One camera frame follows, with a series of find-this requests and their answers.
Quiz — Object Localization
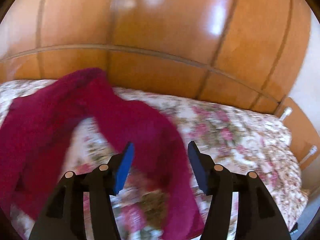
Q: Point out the floral quilted bedspread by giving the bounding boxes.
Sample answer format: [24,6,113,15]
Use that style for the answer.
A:
[1,80,308,239]

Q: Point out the dark red knit garment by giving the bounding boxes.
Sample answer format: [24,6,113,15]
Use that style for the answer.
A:
[1,68,204,239]

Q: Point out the wooden nightstand with white handles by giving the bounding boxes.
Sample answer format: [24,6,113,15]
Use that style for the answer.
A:
[275,97,319,170]

